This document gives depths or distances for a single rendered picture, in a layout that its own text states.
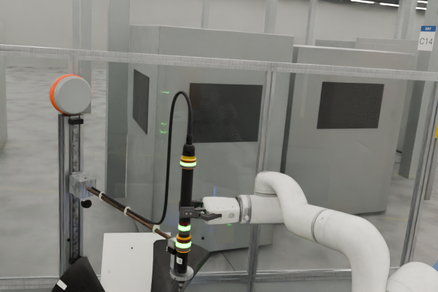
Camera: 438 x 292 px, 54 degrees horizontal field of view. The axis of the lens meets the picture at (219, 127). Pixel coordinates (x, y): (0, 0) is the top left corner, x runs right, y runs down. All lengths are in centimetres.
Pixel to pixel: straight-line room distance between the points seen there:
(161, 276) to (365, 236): 78
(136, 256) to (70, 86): 70
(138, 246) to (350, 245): 98
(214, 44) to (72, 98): 227
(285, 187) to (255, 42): 289
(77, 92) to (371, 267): 124
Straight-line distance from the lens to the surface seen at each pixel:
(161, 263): 155
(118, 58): 186
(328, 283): 242
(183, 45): 375
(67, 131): 177
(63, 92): 173
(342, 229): 101
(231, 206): 124
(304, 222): 111
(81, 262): 148
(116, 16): 533
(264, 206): 127
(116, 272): 174
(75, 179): 175
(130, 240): 176
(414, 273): 107
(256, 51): 400
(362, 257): 100
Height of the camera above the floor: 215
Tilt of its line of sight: 12 degrees down
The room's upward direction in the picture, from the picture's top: 4 degrees clockwise
